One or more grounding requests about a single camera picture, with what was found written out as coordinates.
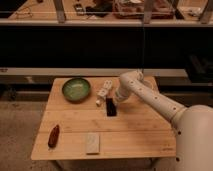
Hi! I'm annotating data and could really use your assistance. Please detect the black device on bench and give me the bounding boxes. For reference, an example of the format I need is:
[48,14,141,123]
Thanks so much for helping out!
[73,3,85,16]

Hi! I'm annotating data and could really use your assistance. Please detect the translucent plastic cup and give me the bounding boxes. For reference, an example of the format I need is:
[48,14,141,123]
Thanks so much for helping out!
[143,80,154,90]

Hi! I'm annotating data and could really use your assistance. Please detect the wooden table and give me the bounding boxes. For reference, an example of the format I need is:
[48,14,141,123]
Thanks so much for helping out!
[31,77,176,160]

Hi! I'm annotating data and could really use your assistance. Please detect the plastic tray with items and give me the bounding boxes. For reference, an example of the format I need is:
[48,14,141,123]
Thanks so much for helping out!
[113,0,174,19]

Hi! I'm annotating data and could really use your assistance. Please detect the green ceramic bowl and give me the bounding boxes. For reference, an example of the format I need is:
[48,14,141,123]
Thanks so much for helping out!
[62,78,91,103]

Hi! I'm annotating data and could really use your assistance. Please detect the long wooden background bench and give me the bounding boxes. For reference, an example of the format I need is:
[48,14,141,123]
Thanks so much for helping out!
[0,0,213,27]

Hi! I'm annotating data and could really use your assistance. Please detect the beige rectangular sponge block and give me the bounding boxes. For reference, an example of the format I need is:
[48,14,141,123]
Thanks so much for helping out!
[86,133,100,154]

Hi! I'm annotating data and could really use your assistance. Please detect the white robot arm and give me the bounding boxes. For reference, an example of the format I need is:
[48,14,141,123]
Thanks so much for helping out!
[115,71,213,171]

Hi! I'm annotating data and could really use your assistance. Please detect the black rectangular eraser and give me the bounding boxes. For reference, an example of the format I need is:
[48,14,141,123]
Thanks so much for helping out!
[106,98,117,116]

